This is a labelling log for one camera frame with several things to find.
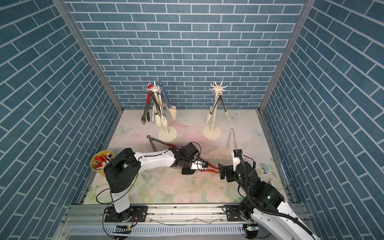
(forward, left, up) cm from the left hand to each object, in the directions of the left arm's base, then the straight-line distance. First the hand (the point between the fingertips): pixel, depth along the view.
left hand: (197, 169), depth 89 cm
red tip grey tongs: (+21, +32, 0) cm, 38 cm away
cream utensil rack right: (+27, -12, +1) cm, 30 cm away
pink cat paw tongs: (+20, -22, 0) cm, 29 cm away
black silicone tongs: (+23, +23, +32) cm, 45 cm away
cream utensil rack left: (+26, +22, 0) cm, 34 cm away
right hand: (-4, -15, +17) cm, 23 cm away
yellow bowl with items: (0, +52, +11) cm, 53 cm away
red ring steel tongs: (+27, +31, +22) cm, 47 cm away
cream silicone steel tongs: (+20, +19, +26) cm, 38 cm away
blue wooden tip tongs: (+26, +15, +24) cm, 39 cm away
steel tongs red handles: (-1, -8, -1) cm, 8 cm away
